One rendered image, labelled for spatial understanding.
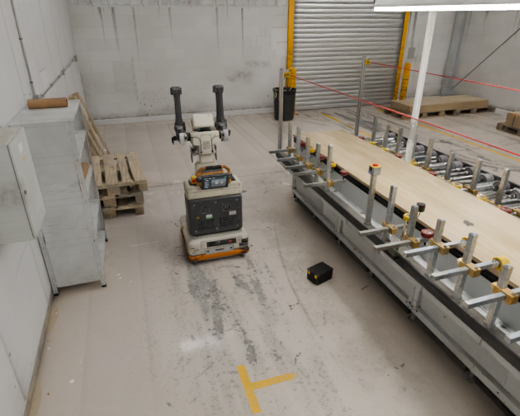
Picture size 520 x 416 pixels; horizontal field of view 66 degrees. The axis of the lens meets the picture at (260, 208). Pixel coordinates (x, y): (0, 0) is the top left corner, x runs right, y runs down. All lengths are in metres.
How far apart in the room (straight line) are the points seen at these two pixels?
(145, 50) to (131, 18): 0.67
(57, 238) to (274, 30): 7.77
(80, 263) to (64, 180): 0.79
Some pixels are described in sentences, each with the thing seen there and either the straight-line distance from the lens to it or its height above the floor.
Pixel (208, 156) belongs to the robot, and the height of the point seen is 0.98.
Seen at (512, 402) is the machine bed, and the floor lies 0.17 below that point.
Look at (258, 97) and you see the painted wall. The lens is 10.34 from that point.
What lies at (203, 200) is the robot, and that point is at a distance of 3.85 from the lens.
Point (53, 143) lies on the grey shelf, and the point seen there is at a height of 1.39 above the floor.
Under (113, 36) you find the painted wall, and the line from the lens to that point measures 9.68.
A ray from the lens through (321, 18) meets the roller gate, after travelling 10.73.
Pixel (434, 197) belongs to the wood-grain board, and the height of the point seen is 0.90.
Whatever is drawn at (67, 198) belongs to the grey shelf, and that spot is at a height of 0.92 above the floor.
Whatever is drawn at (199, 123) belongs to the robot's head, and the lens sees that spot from 4.02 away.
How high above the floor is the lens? 2.28
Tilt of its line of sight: 26 degrees down
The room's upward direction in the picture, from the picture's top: straight up
